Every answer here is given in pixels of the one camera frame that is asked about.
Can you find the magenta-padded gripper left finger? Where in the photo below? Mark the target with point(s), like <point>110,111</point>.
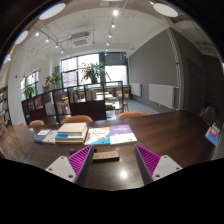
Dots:
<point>66,166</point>

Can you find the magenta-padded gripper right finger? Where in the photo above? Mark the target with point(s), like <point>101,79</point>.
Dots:
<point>160,166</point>

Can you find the thin white book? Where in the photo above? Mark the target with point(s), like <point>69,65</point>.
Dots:
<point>50,137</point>

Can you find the stack of books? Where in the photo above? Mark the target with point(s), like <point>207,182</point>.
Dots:
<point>71,129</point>

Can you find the blue and white book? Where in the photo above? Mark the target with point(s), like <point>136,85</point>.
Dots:
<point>41,135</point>

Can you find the flat multi-socket power strip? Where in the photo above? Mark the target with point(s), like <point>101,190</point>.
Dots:
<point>106,156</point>

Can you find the white-blue illustrated book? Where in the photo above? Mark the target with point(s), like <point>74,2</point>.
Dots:
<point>98,136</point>

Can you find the orange chairs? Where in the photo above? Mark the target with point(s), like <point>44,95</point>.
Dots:
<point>76,119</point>

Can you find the purple and white book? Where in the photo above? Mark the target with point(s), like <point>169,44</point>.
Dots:
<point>121,133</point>

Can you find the dark open shelf unit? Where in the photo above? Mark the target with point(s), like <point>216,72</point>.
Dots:
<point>88,110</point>

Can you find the blue standing card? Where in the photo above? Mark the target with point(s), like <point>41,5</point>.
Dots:
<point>213,133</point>

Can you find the small potted green plant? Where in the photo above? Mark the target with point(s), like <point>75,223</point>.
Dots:
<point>29,90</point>

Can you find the tall bookshelf with books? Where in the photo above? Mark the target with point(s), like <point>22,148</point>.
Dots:
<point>4,106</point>

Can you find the medium potted green plant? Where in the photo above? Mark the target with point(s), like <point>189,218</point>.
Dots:
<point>53,79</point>

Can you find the large potted green plant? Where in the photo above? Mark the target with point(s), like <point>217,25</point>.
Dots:
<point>92,70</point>

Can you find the ceiling air conditioner unit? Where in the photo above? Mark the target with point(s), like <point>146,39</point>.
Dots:
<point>80,40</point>

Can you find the round white ceiling lamps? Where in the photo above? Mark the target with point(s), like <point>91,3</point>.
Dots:
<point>51,11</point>

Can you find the small ceiling spotlights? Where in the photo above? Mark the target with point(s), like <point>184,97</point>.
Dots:
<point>115,12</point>

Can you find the large white wall radiator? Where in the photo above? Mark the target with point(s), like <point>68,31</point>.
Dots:
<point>161,95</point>

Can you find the small white wall radiator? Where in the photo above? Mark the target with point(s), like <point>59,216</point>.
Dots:
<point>136,89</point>

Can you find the white wall pipes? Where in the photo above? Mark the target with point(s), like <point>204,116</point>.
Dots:
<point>179,76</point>

